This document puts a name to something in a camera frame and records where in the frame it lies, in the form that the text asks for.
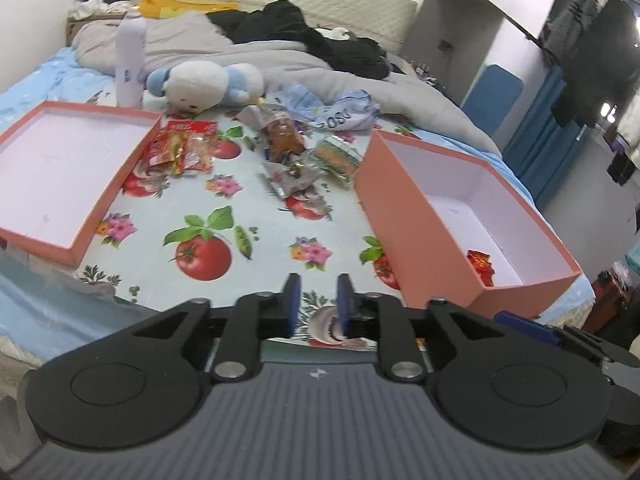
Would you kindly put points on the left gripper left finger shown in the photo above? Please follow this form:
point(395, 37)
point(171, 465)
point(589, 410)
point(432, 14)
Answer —
point(254, 318)

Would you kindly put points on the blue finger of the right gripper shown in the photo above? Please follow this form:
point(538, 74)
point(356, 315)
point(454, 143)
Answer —
point(527, 327)

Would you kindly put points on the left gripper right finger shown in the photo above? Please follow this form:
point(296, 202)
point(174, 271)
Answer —
point(381, 318)

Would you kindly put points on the silver snack packet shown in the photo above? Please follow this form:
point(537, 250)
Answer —
point(295, 176)

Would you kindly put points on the green snack packet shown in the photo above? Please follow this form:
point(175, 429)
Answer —
point(338, 158)

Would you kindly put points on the red clear snack packet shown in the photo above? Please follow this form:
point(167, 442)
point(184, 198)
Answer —
point(182, 146)

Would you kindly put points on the blue white snack bag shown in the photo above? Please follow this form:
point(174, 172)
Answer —
point(282, 138)

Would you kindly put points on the red snack in box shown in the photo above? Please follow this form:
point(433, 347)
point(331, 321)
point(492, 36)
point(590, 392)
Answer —
point(482, 265)

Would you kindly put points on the red suitcase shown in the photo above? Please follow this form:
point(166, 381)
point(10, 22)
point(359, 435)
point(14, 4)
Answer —
point(611, 307)

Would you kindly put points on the pink cardboard box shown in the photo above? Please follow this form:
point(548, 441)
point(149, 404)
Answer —
point(428, 206)

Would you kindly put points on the fruit pattern mat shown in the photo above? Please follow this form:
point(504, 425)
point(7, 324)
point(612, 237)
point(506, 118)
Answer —
point(224, 232)

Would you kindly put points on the blue curtain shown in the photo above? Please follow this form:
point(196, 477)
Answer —
point(541, 152)

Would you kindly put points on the crumpled blue white bag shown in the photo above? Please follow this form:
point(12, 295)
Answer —
point(350, 111)

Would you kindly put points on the white blue plush toy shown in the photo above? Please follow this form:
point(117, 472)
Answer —
point(194, 86)

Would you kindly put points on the blue padded chair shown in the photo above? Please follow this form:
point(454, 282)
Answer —
point(492, 97)

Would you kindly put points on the pink box lid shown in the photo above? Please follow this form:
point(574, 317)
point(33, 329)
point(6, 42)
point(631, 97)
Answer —
point(62, 165)

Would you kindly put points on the hanging black jacket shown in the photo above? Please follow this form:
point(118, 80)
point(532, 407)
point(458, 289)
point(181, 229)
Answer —
point(602, 68)

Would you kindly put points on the grey duvet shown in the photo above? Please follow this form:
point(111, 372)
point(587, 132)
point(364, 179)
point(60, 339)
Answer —
point(192, 37)

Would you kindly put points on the black clothes pile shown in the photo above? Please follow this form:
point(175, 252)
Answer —
point(283, 20)

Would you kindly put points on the white spray bottle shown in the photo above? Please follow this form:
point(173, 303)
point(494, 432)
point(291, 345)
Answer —
point(130, 60)

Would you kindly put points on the light blue bedsheet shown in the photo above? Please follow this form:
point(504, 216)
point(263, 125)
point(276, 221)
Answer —
point(59, 79)

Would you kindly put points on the yellow pillow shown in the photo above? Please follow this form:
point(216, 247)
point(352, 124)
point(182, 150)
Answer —
point(172, 8)

